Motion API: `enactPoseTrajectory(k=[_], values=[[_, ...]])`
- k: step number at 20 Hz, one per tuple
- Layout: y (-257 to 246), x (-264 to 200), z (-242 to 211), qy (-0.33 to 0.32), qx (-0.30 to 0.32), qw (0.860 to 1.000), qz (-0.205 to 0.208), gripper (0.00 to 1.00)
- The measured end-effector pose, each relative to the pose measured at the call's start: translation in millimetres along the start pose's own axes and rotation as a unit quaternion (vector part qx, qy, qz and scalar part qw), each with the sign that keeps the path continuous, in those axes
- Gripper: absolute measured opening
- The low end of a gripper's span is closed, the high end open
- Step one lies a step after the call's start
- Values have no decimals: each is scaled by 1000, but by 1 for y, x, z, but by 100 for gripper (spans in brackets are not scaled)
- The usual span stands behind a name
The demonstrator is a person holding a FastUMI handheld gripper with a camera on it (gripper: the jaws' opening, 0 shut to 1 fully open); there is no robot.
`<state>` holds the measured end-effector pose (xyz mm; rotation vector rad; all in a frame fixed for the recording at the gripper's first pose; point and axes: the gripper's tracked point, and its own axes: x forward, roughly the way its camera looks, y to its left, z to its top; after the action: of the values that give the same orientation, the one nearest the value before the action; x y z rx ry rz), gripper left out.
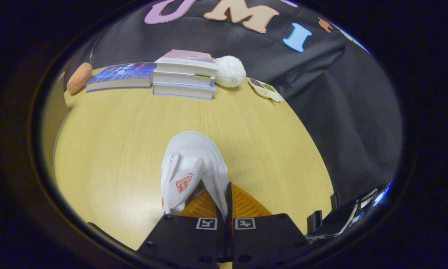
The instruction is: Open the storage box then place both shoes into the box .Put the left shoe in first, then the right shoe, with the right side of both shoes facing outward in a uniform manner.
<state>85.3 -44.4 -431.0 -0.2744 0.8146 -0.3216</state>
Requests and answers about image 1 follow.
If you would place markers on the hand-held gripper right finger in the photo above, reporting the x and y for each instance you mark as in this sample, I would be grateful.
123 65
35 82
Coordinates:
268 239

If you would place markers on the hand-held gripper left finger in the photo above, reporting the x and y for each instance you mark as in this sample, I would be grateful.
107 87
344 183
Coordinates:
182 243

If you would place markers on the white canvas shoe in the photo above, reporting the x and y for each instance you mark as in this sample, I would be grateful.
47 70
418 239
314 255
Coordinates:
194 157

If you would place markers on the black table clamp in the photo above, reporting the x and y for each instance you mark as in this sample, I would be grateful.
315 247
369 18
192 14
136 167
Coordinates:
334 201
315 221

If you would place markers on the computer monitor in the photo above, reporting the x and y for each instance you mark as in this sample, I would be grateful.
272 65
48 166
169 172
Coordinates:
381 195

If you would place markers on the white compartment snack tray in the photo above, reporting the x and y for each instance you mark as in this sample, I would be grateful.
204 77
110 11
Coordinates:
265 89

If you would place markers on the pale blue cover book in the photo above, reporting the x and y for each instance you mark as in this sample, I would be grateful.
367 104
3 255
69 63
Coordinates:
182 91

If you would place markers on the white thick book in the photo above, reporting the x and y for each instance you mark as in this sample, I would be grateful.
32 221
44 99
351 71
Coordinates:
181 79

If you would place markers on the white plush ball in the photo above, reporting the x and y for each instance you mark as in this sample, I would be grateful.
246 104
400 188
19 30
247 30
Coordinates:
229 71

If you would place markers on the pink cover book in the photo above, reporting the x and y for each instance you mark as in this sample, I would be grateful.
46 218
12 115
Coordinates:
186 61

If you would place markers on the pink rough stone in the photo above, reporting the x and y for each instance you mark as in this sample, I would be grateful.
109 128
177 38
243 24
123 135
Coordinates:
79 78

